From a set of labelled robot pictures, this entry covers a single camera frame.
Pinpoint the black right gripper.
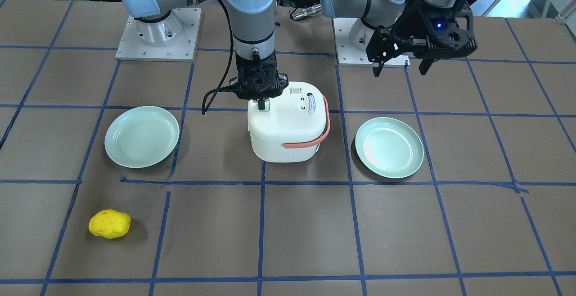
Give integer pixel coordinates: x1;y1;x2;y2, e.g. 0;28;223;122
229;55;289;110

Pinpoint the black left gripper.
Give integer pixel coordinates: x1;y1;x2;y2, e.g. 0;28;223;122
365;4;478;77

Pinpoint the white rice cooker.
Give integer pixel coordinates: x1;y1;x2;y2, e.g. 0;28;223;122
247;81;331;163

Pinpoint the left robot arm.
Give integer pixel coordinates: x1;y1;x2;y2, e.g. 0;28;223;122
320;0;477;77

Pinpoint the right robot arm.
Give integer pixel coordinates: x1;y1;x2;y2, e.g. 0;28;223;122
116;0;288;112

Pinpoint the green plate far from potato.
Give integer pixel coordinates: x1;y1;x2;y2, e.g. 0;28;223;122
354;117;424;179

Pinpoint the green plate near potato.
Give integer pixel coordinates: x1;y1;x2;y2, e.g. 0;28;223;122
103;106;180;169

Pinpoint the yellow toy potato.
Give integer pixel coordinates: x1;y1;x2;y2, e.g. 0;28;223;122
88;209;131;239

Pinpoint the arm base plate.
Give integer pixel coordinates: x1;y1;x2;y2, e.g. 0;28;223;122
115;8;202;63
332;17;411;68

